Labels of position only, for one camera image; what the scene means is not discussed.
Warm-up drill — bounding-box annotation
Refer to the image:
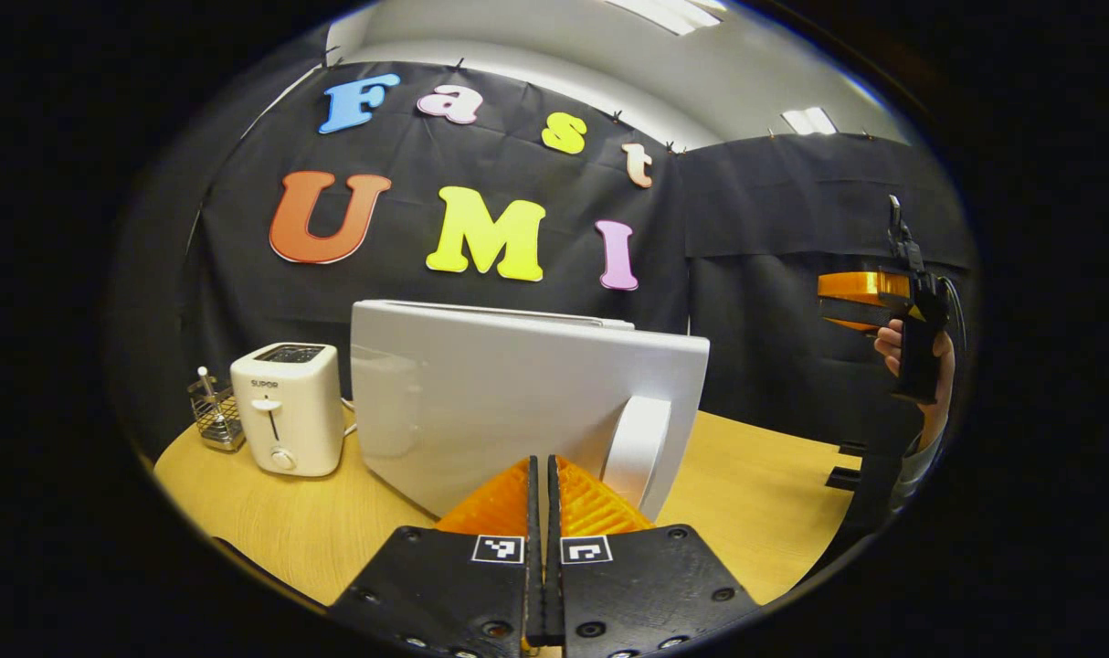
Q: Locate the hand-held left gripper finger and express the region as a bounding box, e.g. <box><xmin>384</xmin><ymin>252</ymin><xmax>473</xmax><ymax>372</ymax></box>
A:
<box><xmin>545</xmin><ymin>453</ymin><xmax>762</xmax><ymax>658</ymax></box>
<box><xmin>329</xmin><ymin>454</ymin><xmax>548</xmax><ymax>658</ymax></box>

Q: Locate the white microwave oven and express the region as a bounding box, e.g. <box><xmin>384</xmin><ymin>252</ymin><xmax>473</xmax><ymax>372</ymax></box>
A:
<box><xmin>350</xmin><ymin>299</ymin><xmax>712</xmax><ymax>523</ymax></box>

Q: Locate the small ceiling light panel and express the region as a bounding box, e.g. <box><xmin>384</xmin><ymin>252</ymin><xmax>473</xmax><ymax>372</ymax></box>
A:
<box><xmin>780</xmin><ymin>107</ymin><xmax>839</xmax><ymax>137</ymax></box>

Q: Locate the black stand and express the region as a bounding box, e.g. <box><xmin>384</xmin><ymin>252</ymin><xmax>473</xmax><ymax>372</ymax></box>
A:
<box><xmin>824</xmin><ymin>440</ymin><xmax>904</xmax><ymax>549</ymax></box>

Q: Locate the white toaster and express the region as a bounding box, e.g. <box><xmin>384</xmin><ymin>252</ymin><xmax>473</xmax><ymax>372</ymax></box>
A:
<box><xmin>229</xmin><ymin>342</ymin><xmax>346</xmax><ymax>479</ymax></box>

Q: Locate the long ceiling light panel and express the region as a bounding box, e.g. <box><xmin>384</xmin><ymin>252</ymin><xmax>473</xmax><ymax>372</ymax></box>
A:
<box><xmin>607</xmin><ymin>0</ymin><xmax>731</xmax><ymax>37</ymax></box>

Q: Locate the small metal wire basket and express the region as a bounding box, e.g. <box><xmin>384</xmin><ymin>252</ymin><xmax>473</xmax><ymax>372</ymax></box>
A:
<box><xmin>186</xmin><ymin>366</ymin><xmax>248</xmax><ymax>454</ymax></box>

